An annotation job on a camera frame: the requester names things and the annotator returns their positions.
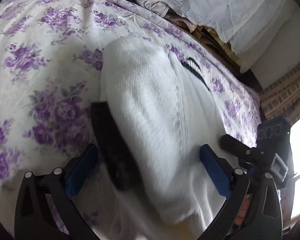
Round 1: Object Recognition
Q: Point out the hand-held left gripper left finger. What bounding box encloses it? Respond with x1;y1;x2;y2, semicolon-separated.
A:
14;144;99;240

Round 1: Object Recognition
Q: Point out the white quilt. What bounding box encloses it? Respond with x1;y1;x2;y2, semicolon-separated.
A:
227;0;300;74

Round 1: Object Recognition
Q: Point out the purple floral bedsheet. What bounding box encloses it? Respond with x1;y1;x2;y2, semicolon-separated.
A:
0;0;263;240

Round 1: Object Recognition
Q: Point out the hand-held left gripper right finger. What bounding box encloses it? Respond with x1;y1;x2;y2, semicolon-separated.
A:
197;144;283;240

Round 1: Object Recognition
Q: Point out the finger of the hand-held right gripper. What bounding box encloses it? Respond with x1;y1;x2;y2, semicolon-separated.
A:
219;134;253;160

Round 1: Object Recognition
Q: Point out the stack of folded blankets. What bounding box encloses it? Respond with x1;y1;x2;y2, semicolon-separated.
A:
90;0;243;74

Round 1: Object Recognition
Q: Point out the white sweater with black trim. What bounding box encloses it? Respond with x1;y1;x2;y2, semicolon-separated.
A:
90;37;232;240

